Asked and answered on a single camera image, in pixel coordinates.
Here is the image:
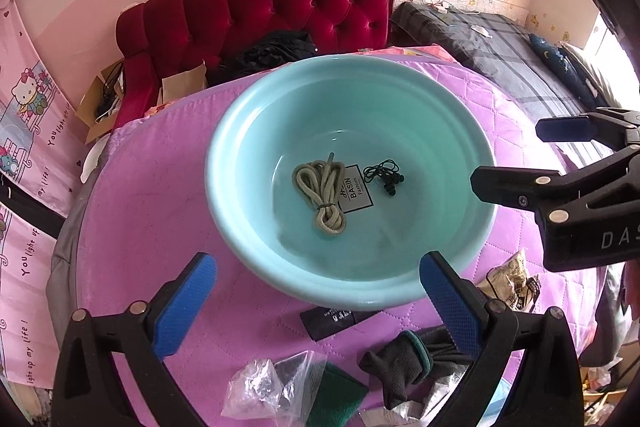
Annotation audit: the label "beige printed pouch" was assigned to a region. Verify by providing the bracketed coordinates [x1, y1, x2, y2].
[477, 249, 541, 312]

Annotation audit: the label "black earphones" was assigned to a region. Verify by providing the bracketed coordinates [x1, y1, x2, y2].
[362, 158, 405, 196]

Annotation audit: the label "clear zip plastic bag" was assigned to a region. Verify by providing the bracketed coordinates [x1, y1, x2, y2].
[221, 350, 326, 426]

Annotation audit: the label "olive green rope bundle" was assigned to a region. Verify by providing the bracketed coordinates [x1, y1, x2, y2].
[290, 152, 348, 239]

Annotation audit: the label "navy star pillow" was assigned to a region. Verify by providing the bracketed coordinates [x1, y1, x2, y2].
[528, 34, 603, 110]

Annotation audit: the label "dark plaid bed blanket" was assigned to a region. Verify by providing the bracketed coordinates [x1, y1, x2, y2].
[389, 0, 616, 168]

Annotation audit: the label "white green printed packet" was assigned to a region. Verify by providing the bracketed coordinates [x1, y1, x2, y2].
[359, 372, 464, 427]

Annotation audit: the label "black knit gloves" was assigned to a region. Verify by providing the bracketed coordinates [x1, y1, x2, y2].
[358, 325, 473, 410]

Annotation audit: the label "teal plastic basin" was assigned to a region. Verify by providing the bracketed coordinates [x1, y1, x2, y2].
[204, 55, 496, 310]

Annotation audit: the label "green scouring pad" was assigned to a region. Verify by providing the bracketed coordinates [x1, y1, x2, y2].
[306, 363, 369, 427]

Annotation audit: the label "black rolled bag bundle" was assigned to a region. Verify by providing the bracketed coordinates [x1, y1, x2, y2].
[299, 307, 378, 341]

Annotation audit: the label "pink cartoon curtain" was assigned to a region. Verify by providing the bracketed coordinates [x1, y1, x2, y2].
[1, 0, 87, 389]

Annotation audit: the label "red velvet tufted sofa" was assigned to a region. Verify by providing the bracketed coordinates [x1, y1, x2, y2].
[115, 0, 392, 127]

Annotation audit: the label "black garment on sofa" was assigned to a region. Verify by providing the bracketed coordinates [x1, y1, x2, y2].
[205, 30, 319, 87]

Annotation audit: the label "cardboard box with cables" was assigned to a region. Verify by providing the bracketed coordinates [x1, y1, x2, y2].
[76, 60, 124, 144]

